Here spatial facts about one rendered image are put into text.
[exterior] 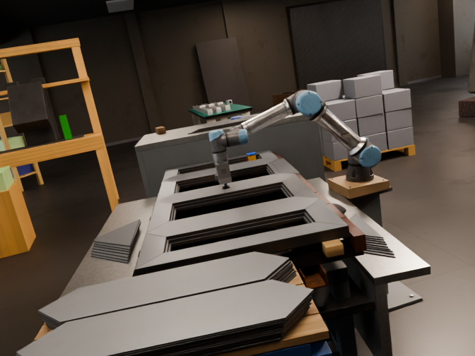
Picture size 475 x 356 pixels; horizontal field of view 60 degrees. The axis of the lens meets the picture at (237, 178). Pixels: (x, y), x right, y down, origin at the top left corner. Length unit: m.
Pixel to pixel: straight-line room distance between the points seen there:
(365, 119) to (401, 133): 0.52
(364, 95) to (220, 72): 7.37
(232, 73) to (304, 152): 9.38
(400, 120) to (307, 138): 2.74
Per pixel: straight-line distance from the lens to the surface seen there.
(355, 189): 2.27
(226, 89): 12.15
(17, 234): 4.87
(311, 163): 3.07
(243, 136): 2.07
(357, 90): 5.33
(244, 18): 12.86
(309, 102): 2.06
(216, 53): 12.35
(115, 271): 1.76
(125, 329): 1.16
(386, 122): 5.54
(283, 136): 2.98
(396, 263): 1.60
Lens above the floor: 1.43
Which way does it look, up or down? 14 degrees down
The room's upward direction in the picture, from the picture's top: 10 degrees counter-clockwise
